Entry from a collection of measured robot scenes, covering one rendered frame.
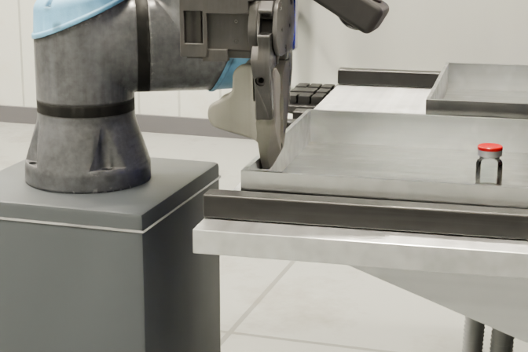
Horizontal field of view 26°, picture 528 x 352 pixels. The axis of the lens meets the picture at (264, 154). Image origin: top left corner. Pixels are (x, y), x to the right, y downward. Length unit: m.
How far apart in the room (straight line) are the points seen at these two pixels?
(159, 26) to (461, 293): 0.54
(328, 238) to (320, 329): 2.16
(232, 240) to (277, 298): 2.35
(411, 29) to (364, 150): 0.72
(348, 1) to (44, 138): 0.54
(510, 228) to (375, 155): 0.27
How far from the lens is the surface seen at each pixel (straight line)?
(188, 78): 1.34
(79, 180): 1.33
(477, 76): 1.47
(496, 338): 2.06
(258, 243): 0.87
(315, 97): 1.69
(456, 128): 1.14
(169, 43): 1.32
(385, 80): 1.49
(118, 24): 1.32
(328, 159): 1.09
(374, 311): 3.15
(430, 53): 1.83
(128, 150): 1.35
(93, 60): 1.32
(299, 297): 3.23
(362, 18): 0.91
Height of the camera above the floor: 1.14
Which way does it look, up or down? 14 degrees down
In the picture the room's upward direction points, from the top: straight up
